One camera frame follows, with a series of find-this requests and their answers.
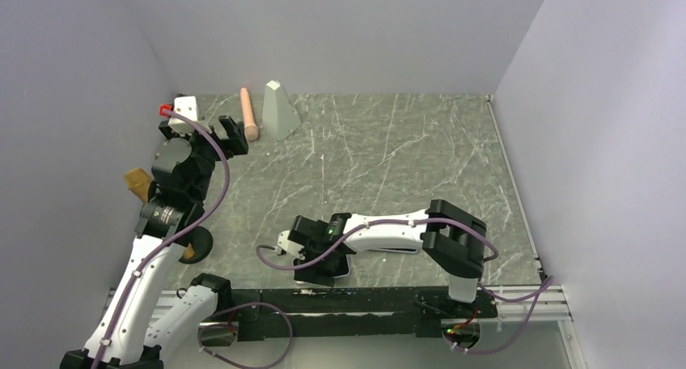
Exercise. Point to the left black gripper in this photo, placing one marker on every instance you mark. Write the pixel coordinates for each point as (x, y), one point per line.
(235, 144)

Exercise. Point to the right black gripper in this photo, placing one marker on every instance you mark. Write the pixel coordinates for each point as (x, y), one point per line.
(305, 252)

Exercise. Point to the phone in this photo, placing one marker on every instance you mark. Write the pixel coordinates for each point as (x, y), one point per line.
(325, 272)

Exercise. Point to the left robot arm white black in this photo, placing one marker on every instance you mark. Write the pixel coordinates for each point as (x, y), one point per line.
(128, 336)

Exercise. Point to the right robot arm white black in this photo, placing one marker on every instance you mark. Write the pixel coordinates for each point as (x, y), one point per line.
(450, 236)

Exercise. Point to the grey trapezoid block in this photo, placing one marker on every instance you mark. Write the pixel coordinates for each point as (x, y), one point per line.
(280, 118)

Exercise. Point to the pink cylindrical handle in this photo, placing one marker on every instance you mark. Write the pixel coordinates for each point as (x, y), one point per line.
(251, 130)

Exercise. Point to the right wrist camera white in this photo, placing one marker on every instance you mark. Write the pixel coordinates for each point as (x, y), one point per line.
(283, 243)

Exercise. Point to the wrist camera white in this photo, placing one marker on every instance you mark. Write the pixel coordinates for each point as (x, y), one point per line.
(187, 107)
(283, 243)

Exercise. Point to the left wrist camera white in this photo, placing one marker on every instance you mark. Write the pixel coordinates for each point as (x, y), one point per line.
(187, 107)

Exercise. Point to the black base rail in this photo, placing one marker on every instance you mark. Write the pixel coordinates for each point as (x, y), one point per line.
(421, 311)

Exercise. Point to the wooden handle tool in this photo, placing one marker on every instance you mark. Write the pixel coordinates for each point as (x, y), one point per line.
(161, 215)

